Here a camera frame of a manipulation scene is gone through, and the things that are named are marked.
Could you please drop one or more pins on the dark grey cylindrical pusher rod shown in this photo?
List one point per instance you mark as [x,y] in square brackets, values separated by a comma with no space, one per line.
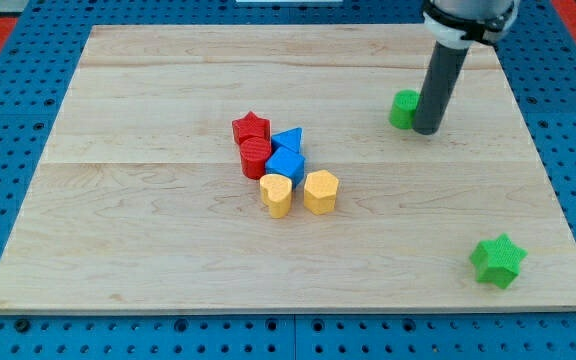
[441,76]

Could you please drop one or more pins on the green circle block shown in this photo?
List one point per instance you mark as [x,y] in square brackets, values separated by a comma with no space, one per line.
[403,109]

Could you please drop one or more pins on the yellow hexagon block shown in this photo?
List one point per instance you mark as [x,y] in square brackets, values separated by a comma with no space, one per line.
[320,192]

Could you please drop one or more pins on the light wooden board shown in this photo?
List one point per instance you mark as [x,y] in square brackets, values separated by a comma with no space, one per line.
[139,205]

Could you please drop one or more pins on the blue triangle block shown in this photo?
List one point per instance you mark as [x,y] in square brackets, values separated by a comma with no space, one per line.
[290,139]

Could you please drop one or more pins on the blue cube block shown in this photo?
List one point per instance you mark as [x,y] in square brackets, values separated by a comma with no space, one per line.
[287,163]

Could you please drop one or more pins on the green star block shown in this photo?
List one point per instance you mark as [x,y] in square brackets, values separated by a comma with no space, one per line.
[497,261]

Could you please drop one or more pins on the red star block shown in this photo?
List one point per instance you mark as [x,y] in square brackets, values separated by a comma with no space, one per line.
[250,126]

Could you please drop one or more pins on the yellow heart block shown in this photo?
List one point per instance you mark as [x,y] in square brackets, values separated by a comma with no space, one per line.
[276,194]

